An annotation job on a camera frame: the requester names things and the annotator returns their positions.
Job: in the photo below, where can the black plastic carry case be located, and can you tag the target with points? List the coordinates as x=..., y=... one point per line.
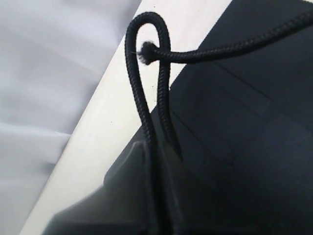
x=245, y=126

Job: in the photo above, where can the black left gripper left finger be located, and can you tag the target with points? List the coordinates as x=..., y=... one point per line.
x=119, y=207

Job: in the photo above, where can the white backdrop curtain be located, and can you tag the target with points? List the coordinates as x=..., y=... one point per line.
x=53, y=54

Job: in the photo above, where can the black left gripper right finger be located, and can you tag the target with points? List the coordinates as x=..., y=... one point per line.
x=193, y=208

